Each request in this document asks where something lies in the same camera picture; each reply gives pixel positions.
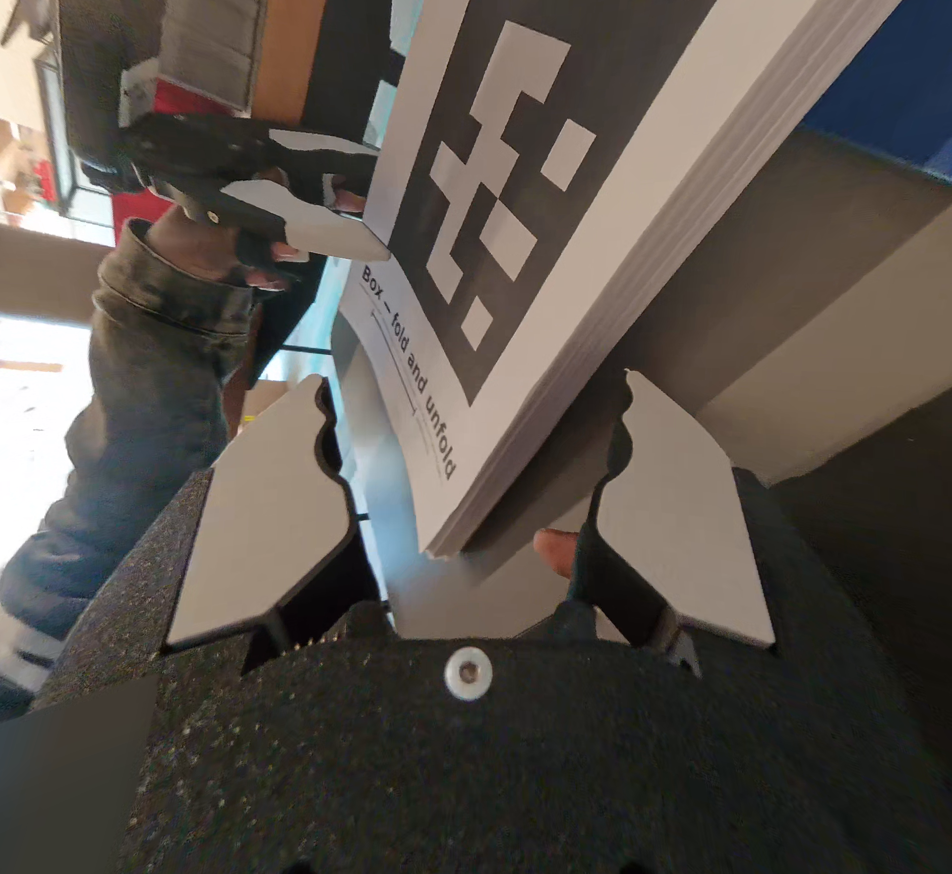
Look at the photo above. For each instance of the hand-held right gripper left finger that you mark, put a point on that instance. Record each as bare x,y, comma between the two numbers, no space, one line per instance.
260,517

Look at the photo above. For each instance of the person's right hand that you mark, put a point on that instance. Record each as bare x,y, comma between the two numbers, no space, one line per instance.
556,553

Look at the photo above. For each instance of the person's left hand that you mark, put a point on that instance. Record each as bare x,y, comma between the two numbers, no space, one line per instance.
264,272

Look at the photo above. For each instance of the white paper stack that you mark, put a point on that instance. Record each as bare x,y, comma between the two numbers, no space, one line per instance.
595,182

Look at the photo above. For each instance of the blue foam sheet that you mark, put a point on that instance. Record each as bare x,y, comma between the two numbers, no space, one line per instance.
885,56

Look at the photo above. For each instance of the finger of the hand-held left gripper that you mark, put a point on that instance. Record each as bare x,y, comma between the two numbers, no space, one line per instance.
320,143
320,227

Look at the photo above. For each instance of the person's left forearm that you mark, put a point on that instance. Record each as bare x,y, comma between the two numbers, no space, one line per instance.
149,383

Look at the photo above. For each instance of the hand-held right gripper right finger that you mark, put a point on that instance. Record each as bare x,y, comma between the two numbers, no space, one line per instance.
688,517

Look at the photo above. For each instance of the wooden shelf board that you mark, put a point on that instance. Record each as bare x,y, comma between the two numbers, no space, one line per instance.
290,19

